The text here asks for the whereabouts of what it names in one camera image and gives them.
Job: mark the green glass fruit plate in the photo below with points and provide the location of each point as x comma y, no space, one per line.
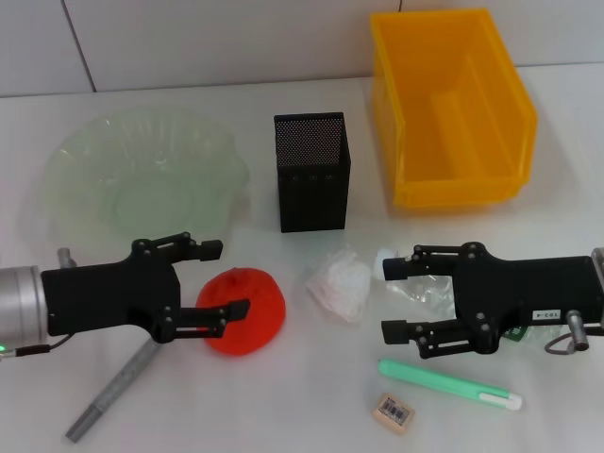
141,165

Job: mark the black mesh pen holder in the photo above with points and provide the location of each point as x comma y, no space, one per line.
313,203

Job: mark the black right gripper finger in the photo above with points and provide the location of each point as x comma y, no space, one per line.
394,331
395,268

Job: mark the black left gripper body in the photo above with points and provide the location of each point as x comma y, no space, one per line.
108,297

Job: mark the white paper ball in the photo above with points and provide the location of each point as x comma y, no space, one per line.
340,283

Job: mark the red-orange toy orange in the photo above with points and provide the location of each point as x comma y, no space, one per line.
257,292

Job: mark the grey marker pen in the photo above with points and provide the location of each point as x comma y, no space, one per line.
106,396

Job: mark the mint green pen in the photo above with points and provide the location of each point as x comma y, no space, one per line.
439,380

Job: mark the clear green-label water bottle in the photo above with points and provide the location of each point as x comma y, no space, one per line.
424,290

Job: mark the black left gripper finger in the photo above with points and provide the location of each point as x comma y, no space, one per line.
210,250
236,311

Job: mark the yellow plastic bin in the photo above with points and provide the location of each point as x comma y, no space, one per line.
453,118

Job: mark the beige eraser with barcode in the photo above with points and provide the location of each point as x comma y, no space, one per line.
392,414

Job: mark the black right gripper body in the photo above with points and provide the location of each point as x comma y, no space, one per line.
528,288

